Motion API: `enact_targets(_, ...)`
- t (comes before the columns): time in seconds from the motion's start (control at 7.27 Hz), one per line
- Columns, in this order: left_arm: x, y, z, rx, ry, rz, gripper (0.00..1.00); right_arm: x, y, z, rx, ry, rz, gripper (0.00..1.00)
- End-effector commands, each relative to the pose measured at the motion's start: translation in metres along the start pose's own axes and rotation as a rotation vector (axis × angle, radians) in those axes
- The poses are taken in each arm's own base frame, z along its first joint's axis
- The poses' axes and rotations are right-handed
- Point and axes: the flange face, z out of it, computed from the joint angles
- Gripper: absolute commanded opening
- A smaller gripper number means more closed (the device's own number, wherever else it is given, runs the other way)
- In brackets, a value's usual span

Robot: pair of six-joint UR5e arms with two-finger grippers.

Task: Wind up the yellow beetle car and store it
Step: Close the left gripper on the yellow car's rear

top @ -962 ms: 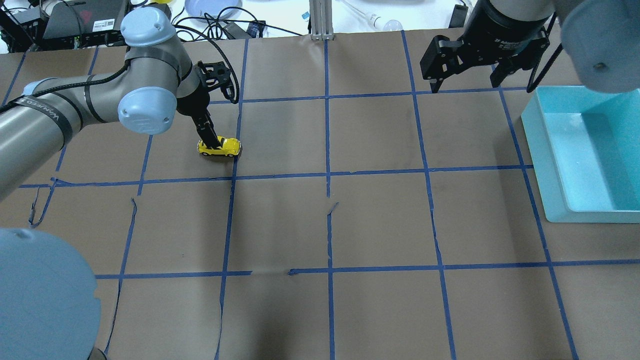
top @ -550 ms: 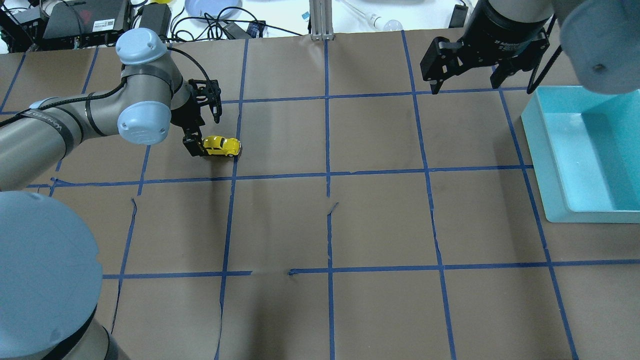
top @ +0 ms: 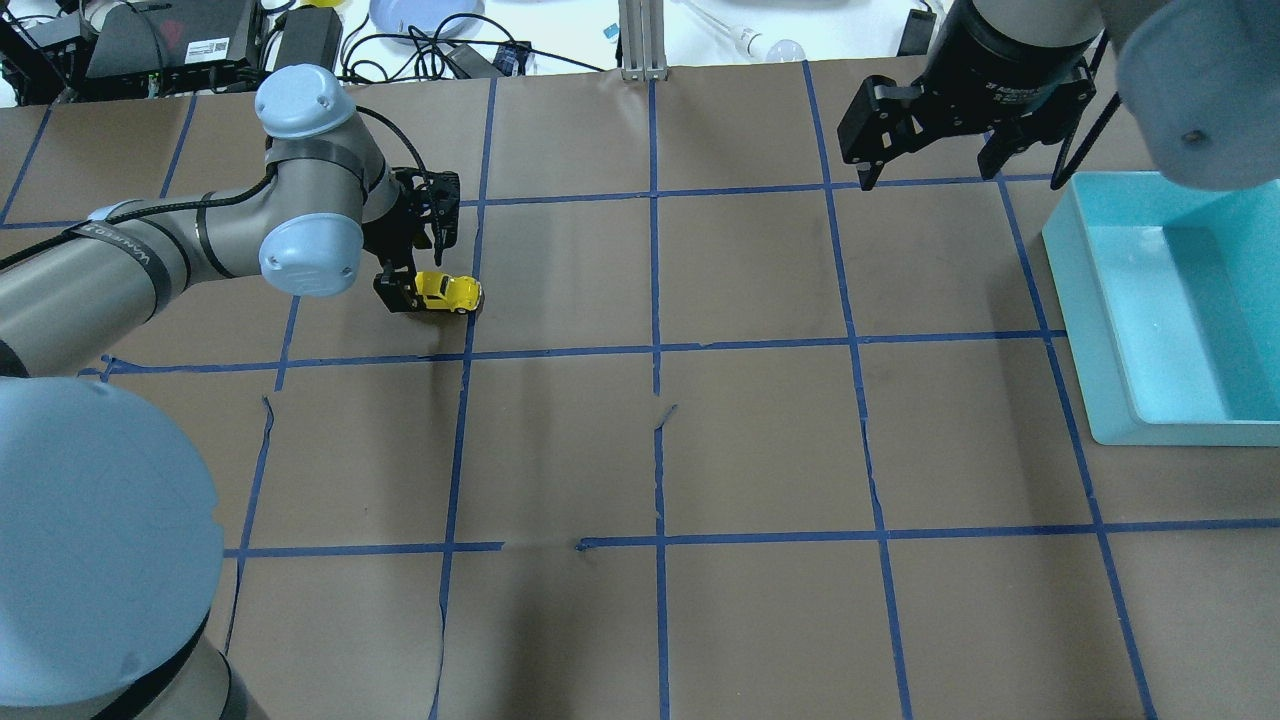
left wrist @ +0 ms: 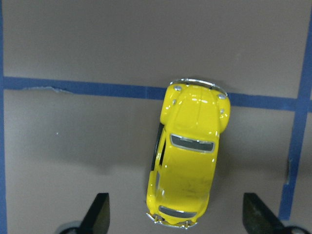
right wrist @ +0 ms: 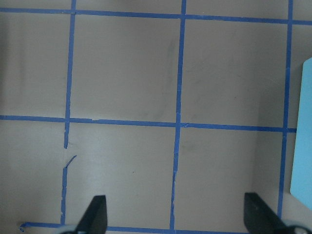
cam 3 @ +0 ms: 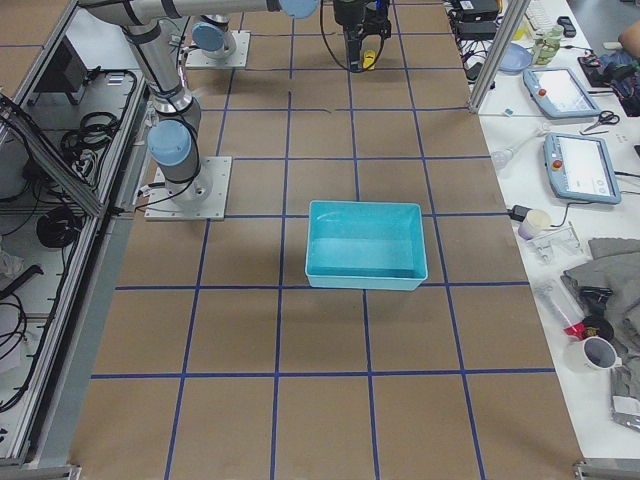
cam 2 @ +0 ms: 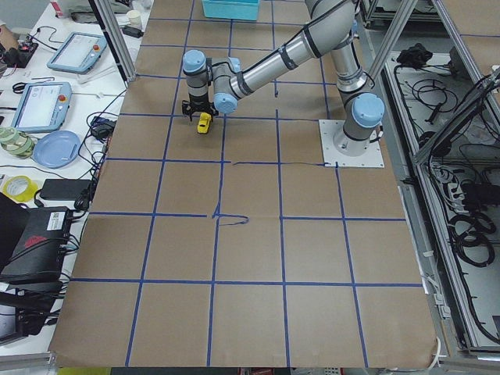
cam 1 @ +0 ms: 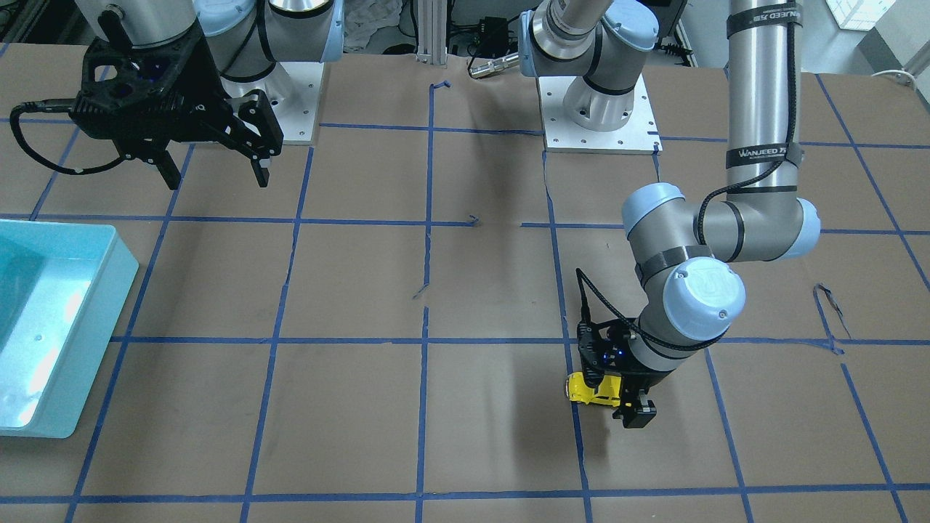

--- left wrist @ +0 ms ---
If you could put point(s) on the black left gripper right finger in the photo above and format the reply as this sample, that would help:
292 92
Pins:
258 218

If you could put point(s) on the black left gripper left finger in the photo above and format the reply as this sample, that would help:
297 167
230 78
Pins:
97 219

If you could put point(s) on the yellow beetle toy car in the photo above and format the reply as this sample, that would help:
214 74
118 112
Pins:
193 115

